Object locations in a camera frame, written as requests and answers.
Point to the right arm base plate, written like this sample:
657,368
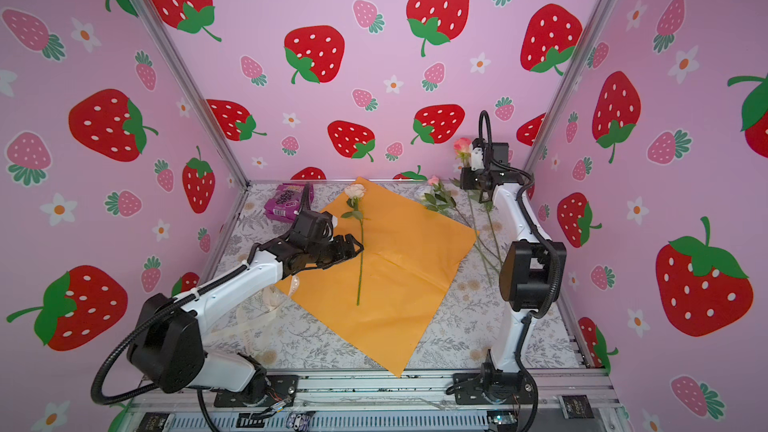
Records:
498,389

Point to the orange wrapping paper sheet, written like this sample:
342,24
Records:
411,258

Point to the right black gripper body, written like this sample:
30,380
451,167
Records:
472,179

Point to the pale fake flower stem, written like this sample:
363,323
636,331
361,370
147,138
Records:
490,227

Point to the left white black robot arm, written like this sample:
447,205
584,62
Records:
166,345

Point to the white fake rose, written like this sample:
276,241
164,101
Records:
355,193

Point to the purple snack packet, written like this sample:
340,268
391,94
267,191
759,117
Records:
288,201

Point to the white printed ribbon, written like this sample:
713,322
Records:
255,314

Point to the pink fake rose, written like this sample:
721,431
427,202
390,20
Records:
463,148

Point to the aluminium frame rail base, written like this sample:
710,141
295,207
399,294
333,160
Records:
373,400

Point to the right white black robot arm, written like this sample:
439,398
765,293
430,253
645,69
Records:
529,280

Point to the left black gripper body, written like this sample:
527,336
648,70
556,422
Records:
321,254

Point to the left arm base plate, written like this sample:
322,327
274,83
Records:
263,391

